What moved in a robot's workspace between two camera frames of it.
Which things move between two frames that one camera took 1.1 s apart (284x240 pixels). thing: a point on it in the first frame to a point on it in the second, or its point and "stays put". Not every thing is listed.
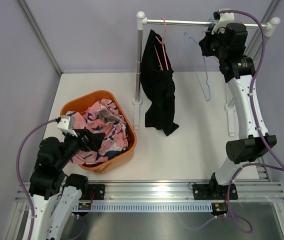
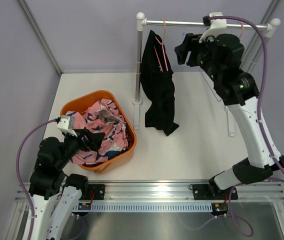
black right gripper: x=205 y=43 to x=190 y=42
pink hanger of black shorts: x=162 y=42 stays put
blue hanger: x=185 y=34 to x=218 y=97
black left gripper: x=95 y=138 stays put
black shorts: x=157 y=85 stays put
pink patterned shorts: x=102 y=117 stays put
